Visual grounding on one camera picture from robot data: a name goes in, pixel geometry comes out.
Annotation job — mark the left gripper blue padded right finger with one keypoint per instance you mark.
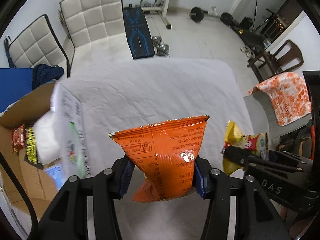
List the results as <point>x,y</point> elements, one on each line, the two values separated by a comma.
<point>212,183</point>

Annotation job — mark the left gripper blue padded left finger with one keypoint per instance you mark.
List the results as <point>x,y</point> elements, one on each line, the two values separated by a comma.
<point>111,183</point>

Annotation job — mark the orange snack bag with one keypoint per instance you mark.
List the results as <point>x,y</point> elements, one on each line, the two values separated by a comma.
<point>165,152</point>

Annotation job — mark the yellow snack bag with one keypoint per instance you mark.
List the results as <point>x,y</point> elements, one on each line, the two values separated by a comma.
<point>256,144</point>

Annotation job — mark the blue white wipes pack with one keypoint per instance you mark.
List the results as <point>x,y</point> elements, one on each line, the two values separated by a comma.
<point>56,173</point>

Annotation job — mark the white plastic bag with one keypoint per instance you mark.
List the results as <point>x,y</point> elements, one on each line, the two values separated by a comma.
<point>46,136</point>

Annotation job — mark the black shoe shine wipes pack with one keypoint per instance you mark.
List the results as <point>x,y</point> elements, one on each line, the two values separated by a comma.
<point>31,156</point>

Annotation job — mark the red snack packet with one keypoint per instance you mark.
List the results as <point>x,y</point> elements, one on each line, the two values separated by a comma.
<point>18,139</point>

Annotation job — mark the grey chair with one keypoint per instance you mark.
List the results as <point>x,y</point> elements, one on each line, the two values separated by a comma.
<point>263,117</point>

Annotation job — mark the grey table cloth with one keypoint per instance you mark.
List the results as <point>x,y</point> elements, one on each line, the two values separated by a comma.
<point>118,96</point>

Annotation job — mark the orange floral towel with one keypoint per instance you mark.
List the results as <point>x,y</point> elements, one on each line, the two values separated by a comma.
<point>288,94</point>

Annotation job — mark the open cardboard box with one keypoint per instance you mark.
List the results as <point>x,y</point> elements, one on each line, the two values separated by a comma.
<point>54,97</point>

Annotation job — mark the brown wooden chair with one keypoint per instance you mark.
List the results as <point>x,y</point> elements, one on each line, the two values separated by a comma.
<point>287,58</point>

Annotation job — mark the dark blue cloth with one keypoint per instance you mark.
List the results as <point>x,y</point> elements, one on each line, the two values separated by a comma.
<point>43,73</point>

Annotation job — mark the chrome dumbbell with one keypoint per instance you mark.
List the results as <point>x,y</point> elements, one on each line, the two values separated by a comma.
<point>162,49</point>

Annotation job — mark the blue foam mat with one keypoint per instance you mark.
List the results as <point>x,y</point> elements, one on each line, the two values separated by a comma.
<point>14,84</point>

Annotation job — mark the white padded chair left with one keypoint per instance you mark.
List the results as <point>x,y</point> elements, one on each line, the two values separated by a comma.
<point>36,44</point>

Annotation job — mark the white padded chair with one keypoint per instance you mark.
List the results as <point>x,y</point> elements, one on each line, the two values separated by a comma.
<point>97,32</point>
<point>36,44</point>

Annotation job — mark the white padded chair right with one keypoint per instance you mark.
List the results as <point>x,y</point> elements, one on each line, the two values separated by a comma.
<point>97,32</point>

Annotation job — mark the barbell on floor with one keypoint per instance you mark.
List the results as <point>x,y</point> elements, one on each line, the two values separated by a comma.
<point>197,15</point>

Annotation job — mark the white weight bench rack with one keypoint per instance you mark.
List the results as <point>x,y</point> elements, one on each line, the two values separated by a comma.
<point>156,7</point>

